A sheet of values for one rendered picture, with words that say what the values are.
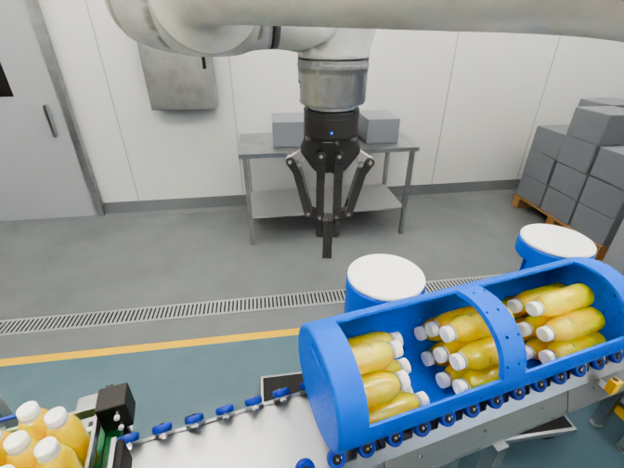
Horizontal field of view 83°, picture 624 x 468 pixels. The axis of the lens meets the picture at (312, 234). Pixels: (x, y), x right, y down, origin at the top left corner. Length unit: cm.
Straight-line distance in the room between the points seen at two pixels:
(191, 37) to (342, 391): 63
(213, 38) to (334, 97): 15
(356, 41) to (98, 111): 386
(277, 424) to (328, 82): 84
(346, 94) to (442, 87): 393
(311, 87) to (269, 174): 367
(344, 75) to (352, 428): 64
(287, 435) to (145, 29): 89
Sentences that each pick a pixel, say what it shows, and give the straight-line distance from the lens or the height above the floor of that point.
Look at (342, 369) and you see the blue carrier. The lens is 76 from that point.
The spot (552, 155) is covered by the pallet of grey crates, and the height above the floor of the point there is 70.
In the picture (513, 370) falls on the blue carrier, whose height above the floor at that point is 113.
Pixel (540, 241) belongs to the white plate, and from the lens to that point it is 177.
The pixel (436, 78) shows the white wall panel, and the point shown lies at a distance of 433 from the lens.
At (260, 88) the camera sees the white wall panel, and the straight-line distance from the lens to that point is 390.
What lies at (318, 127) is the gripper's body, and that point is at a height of 170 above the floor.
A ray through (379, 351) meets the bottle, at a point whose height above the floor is 117.
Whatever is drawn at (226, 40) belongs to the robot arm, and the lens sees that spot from 40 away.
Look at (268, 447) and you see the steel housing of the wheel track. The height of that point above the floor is 93.
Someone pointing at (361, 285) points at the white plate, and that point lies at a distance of 126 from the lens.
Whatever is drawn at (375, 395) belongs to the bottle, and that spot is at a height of 112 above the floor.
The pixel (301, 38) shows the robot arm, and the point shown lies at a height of 180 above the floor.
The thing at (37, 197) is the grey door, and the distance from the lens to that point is 475.
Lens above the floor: 180
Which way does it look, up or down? 30 degrees down
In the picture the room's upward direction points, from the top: straight up
